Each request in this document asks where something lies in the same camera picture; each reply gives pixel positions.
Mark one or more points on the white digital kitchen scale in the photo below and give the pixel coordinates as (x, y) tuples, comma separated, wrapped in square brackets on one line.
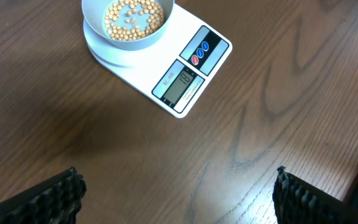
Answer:
[(174, 71)]

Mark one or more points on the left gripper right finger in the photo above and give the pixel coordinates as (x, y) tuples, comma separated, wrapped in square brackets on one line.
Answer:
[(298, 202)]

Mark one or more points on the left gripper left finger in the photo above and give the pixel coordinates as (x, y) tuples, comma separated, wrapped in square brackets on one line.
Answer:
[(55, 200)]

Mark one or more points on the soybeans in bowl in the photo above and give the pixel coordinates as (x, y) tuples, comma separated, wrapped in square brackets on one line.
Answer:
[(127, 20)]

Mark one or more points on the light blue bowl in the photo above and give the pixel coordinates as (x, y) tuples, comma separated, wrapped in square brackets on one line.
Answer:
[(94, 11)]

